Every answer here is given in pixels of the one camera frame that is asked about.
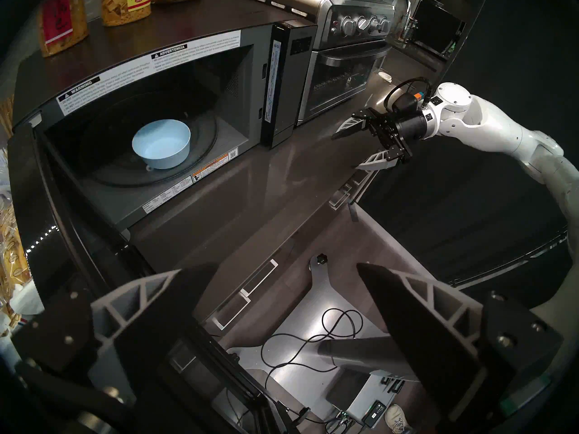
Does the black Panasonic microwave body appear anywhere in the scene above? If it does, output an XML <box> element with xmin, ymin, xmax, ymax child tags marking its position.
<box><xmin>11</xmin><ymin>0</ymin><xmax>319</xmax><ymax>230</ymax></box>

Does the black cable on base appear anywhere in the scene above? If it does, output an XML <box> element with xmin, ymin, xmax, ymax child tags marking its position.
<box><xmin>261</xmin><ymin>308</ymin><xmax>363</xmax><ymax>385</ymax></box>

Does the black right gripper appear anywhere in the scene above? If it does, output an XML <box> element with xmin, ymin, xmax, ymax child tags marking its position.
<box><xmin>332</xmin><ymin>109</ymin><xmax>428</xmax><ymax>170</ymax></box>

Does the snack jar with red label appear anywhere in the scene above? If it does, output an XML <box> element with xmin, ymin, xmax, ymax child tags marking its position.
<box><xmin>41</xmin><ymin>0</ymin><xmax>89</xmax><ymax>57</ymax></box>

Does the stainless steel toaster oven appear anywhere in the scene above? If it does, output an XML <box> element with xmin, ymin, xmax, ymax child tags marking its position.
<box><xmin>233</xmin><ymin>0</ymin><xmax>403</xmax><ymax>126</ymax></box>

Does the glass microwave turntable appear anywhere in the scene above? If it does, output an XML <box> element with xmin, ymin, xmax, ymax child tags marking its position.
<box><xmin>77</xmin><ymin>92</ymin><xmax>218</xmax><ymax>188</ymax></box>

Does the black boxy appliance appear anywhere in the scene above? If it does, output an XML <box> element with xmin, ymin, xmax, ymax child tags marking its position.
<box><xmin>409</xmin><ymin>0</ymin><xmax>467</xmax><ymax>62</ymax></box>

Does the light blue bowl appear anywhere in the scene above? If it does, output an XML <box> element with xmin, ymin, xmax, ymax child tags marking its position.
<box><xmin>132</xmin><ymin>119</ymin><xmax>191</xmax><ymax>170</ymax></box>

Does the grey robot torso column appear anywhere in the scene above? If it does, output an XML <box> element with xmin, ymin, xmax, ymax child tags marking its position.
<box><xmin>317</xmin><ymin>336</ymin><xmax>421</xmax><ymax>385</ymax></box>

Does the snack jar with yellow label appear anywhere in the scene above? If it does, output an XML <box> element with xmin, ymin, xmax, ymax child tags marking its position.
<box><xmin>100</xmin><ymin>0</ymin><xmax>152</xmax><ymax>28</ymax></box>

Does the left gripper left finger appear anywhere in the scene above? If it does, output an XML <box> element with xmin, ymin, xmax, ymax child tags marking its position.
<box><xmin>90</xmin><ymin>264</ymin><xmax>220</xmax><ymax>395</ymax></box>

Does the white sneaker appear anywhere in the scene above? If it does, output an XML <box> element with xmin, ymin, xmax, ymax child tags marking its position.
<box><xmin>384</xmin><ymin>404</ymin><xmax>413</xmax><ymax>434</ymax></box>

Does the black glass microwave door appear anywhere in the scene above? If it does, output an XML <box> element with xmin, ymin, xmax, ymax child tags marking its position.
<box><xmin>7</xmin><ymin>123</ymin><xmax>281</xmax><ymax>434</ymax></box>

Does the chrome kitchen faucet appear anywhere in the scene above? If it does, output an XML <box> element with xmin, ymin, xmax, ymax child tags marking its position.
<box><xmin>378</xmin><ymin>0</ymin><xmax>413</xmax><ymax>42</ymax></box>

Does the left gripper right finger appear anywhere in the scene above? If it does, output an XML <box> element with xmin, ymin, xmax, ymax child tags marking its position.
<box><xmin>357</xmin><ymin>262</ymin><xmax>487</xmax><ymax>420</ymax></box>

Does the black power brick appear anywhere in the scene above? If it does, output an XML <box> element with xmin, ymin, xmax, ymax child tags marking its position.
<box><xmin>362</xmin><ymin>401</ymin><xmax>388</xmax><ymax>429</ymax></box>

